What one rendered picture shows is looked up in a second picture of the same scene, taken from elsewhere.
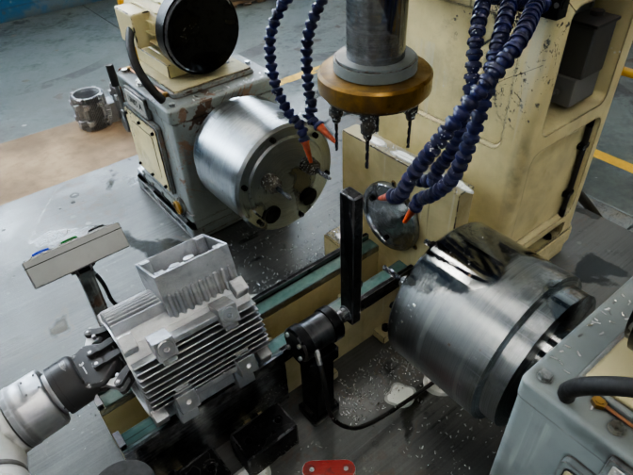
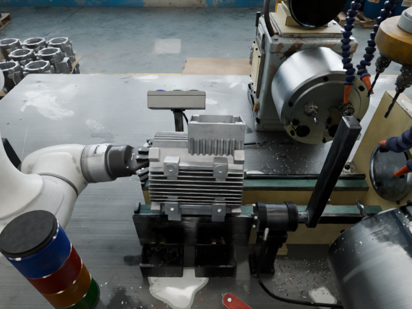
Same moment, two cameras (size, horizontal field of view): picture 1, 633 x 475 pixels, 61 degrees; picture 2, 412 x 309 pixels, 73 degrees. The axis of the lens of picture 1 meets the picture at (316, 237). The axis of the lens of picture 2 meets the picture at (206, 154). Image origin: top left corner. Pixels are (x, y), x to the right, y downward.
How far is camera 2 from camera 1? 29 cm
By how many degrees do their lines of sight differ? 28
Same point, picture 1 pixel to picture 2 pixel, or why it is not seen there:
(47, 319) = not seen: hidden behind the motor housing
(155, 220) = (243, 110)
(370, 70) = not seen: outside the picture
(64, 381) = (116, 156)
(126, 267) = not seen: hidden behind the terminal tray
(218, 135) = (292, 65)
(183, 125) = (276, 54)
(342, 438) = (262, 295)
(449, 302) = (396, 262)
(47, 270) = (157, 100)
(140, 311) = (173, 140)
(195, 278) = (213, 137)
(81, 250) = (178, 98)
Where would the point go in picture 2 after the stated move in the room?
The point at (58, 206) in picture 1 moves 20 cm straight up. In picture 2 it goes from (203, 85) to (203, 46)
